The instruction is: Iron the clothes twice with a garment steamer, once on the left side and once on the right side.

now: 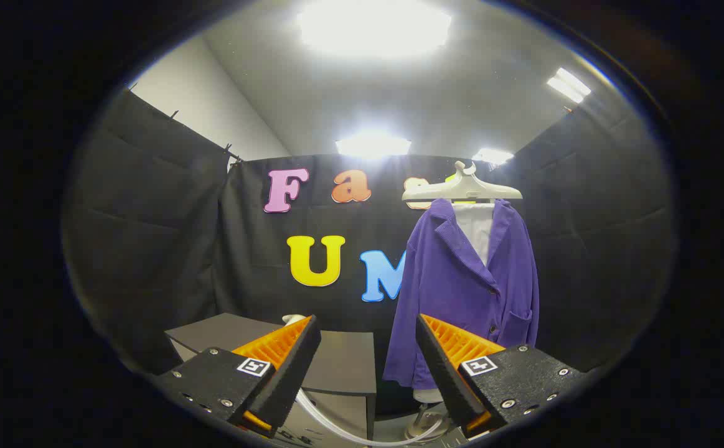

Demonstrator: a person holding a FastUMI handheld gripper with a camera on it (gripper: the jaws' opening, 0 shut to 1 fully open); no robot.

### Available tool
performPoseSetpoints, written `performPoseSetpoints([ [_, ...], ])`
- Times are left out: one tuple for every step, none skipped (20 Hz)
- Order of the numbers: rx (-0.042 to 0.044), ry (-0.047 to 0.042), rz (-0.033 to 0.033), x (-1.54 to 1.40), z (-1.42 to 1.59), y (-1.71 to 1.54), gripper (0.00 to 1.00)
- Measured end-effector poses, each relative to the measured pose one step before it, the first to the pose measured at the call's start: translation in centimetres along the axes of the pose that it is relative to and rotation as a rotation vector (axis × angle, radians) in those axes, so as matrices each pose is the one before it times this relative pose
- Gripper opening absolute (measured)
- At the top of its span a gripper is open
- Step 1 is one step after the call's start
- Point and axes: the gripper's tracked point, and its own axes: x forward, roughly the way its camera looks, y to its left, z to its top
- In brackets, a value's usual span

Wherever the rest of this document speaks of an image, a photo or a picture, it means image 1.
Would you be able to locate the black backdrop cloth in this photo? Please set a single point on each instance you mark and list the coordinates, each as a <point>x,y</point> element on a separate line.
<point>150,236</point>

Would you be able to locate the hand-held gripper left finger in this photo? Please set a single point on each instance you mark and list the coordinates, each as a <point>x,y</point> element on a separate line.
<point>290,367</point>

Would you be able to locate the ceiling light panel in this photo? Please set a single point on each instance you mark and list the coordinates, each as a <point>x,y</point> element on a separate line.
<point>373,145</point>
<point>568,85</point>
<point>492,155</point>
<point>374,25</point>

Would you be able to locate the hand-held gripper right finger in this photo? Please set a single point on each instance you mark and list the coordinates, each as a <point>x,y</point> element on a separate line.
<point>439,367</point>

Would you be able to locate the grey cabinet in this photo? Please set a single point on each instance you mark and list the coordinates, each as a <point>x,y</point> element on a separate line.
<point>343,361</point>

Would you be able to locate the white garment form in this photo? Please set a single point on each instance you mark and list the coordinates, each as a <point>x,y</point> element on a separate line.
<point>477,230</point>

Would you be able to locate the beige plastic clothes hanger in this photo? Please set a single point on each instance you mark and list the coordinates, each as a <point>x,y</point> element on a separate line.
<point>461,190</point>

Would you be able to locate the grey round stand base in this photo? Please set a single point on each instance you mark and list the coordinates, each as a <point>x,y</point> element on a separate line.
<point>424,426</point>

